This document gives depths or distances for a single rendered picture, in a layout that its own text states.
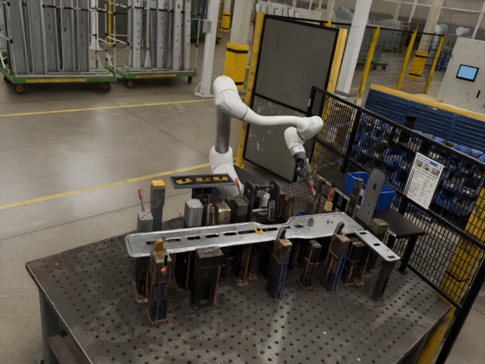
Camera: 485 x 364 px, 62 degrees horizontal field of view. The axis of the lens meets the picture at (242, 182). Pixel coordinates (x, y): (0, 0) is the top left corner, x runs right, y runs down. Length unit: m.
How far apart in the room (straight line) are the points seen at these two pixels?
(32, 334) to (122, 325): 1.13
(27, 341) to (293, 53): 3.72
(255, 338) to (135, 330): 0.56
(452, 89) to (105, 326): 8.05
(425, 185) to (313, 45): 2.46
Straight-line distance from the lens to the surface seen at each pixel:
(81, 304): 2.21
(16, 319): 3.24
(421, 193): 2.71
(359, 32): 6.73
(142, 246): 2.05
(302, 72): 4.75
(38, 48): 8.58
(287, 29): 4.93
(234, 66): 9.95
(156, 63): 10.13
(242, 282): 2.36
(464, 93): 9.02
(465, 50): 9.03
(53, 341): 2.72
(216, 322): 2.11
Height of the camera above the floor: 2.16
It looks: 24 degrees down
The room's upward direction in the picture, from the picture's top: 9 degrees clockwise
